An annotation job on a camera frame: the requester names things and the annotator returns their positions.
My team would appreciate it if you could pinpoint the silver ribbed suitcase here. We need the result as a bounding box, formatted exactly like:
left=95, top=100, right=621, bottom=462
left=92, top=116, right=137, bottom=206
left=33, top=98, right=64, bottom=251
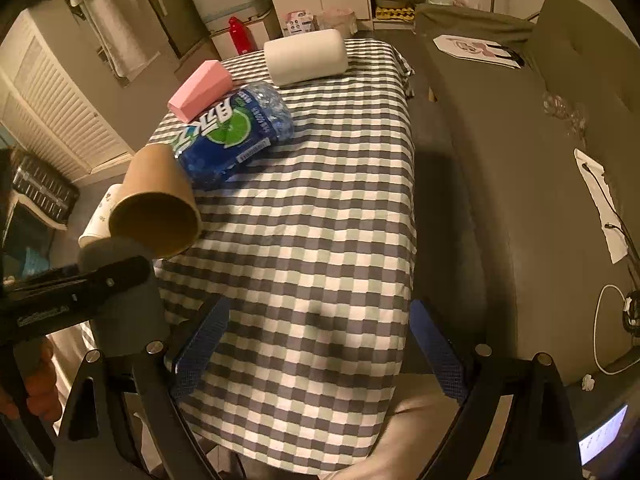
left=11, top=148, right=79, bottom=226

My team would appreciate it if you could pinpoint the plain white cup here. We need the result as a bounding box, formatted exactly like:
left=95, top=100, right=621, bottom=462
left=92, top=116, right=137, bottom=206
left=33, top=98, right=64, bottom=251
left=264, top=29, right=348, bottom=87

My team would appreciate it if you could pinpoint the red thermos bottle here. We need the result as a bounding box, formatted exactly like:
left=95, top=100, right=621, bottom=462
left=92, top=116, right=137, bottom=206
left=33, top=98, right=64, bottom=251
left=229, top=16, right=255, bottom=55

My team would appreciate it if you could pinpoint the olive green sofa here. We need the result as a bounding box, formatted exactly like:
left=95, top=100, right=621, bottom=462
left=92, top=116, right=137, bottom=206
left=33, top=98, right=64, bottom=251
left=413, top=0, right=640, bottom=480

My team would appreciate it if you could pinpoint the pink hexagonal cup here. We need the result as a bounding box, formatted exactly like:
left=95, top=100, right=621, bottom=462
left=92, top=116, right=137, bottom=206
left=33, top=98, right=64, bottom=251
left=167, top=60, right=233, bottom=122

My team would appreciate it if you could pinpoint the person's left hand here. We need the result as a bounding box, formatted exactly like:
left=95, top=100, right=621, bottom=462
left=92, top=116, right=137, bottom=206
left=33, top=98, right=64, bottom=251
left=24, top=337, right=63, bottom=424

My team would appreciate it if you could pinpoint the white cable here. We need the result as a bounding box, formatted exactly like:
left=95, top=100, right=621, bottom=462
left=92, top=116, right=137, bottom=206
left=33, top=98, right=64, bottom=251
left=592, top=283, right=640, bottom=376

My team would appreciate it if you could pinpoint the magazine on sofa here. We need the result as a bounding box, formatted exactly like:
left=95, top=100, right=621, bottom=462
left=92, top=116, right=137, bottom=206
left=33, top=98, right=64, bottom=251
left=433, top=34, right=525, bottom=68

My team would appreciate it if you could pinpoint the grey white checkered tablecloth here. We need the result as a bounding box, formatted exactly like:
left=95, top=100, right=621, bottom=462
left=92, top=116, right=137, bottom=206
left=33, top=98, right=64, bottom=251
left=155, top=38, right=416, bottom=476

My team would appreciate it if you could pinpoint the white floral paper cup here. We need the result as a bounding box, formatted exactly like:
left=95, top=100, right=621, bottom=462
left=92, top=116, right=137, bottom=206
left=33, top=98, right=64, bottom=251
left=78, top=183, right=122, bottom=248

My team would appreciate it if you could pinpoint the white paper sheet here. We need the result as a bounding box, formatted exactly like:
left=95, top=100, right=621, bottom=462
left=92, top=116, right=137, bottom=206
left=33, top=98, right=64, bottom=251
left=574, top=148, right=628, bottom=264

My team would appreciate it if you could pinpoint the white printed bag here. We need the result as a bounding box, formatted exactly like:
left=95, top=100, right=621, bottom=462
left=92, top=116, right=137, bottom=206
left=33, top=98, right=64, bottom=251
left=284, top=10, right=317, bottom=36

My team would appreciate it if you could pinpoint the brown paper cup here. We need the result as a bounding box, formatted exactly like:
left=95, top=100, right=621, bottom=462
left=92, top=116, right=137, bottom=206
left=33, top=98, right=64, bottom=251
left=108, top=143, right=202, bottom=258

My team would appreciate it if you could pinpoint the hanging white towel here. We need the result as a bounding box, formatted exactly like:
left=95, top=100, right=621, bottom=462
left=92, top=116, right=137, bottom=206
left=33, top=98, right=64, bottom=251
left=70, top=0, right=166, bottom=81

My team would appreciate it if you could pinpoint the white louvered wardrobe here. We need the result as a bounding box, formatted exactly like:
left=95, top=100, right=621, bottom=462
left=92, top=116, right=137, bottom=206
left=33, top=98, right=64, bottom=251
left=0, top=0, right=184, bottom=189

